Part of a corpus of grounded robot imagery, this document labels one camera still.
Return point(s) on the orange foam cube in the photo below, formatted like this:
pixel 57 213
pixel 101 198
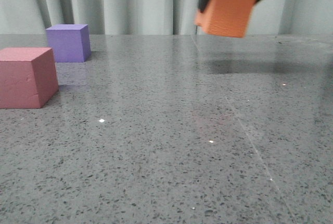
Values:
pixel 228 18

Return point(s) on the purple foam cube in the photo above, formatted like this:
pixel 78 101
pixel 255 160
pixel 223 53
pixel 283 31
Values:
pixel 70 42

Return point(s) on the red foam cube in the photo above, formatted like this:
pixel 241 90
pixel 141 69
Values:
pixel 28 77

